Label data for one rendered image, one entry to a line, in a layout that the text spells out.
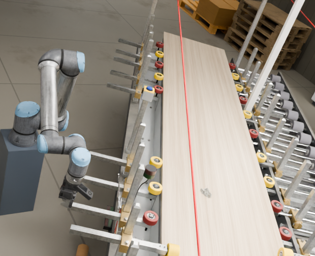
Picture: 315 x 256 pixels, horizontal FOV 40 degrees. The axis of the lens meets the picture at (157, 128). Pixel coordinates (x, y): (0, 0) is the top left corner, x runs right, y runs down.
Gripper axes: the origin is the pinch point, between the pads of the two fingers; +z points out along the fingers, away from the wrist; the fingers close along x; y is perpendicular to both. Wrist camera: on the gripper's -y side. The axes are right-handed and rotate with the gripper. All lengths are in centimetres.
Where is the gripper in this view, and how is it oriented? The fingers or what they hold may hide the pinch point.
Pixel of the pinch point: (69, 208)
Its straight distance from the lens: 234.1
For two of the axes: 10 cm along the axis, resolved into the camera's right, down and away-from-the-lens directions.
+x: -0.3, 5.3, -8.4
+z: -3.2, 8.0, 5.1
